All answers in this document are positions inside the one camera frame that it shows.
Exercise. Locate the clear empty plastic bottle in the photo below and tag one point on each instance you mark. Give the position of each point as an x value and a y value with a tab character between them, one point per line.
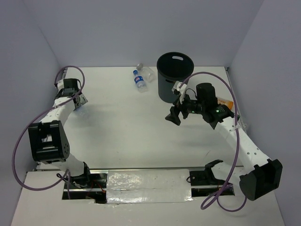
145	72

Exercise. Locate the metal base rail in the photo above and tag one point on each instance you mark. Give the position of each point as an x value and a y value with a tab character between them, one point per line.
201	182

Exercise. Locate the dark grey plastic bin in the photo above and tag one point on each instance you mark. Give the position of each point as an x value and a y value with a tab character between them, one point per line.
172	67

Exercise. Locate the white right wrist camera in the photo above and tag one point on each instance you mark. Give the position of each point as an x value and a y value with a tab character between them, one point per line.
179	89

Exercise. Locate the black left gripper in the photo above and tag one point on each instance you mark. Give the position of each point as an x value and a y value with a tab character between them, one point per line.
83	100

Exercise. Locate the Pepsi label clear bottle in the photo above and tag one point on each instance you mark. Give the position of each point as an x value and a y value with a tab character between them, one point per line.
139	82

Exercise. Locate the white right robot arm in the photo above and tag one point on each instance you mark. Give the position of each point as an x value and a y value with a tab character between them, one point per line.
260	175

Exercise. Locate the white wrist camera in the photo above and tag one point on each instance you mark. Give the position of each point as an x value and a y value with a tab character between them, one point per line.
179	89
60	85

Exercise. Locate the green label clear bottle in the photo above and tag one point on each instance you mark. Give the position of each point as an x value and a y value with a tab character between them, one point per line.
242	122

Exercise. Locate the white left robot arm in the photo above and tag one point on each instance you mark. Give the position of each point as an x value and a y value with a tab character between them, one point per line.
48	140

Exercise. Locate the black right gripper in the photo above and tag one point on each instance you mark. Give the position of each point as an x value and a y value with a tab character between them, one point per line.
175	110

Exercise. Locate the silver foil covered panel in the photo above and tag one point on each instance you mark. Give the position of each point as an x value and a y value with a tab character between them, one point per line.
148	186

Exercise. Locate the orange label juice bottle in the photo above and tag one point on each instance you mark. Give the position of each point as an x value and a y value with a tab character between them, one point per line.
226	102

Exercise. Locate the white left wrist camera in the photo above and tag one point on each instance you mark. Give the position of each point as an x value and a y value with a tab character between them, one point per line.
60	85

